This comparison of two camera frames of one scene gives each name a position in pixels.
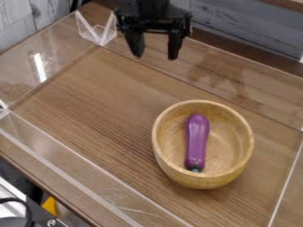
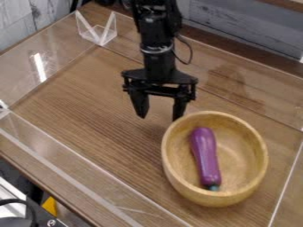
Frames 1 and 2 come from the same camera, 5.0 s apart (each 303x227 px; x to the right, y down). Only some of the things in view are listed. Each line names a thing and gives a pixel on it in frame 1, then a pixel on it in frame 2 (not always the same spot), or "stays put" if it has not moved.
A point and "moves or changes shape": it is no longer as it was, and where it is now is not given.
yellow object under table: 50,206 stays put
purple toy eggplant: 196,140 to 203,144
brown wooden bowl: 230,143 moves or changes shape
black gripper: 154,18 to 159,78
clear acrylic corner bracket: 98,34 stays put
